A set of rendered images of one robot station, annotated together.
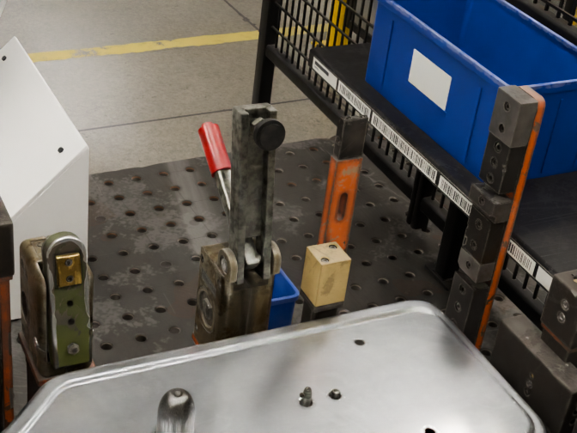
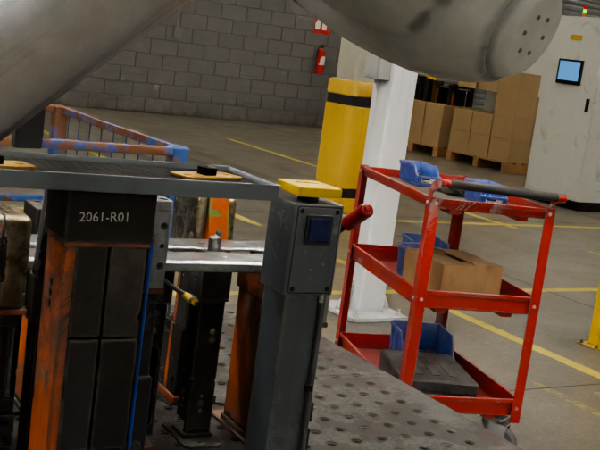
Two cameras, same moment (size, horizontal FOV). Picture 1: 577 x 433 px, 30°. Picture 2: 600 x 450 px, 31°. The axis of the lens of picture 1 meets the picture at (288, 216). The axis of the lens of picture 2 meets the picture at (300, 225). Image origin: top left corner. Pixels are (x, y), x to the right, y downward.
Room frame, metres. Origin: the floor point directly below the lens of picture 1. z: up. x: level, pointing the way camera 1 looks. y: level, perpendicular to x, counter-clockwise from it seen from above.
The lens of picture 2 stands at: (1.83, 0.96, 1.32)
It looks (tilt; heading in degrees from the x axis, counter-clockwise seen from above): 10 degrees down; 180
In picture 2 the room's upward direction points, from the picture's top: 8 degrees clockwise
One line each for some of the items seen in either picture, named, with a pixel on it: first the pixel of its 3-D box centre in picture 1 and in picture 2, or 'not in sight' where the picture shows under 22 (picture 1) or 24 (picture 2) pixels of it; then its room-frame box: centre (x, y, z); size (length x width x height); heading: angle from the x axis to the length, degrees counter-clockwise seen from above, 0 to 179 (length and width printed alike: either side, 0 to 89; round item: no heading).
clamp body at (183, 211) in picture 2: not in sight; (192, 295); (0.05, 0.78, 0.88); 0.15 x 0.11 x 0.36; 30
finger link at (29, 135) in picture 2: not in sight; (29, 112); (0.80, 0.68, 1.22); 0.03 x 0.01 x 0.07; 133
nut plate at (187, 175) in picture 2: not in sight; (206, 171); (0.61, 0.84, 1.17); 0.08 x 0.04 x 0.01; 138
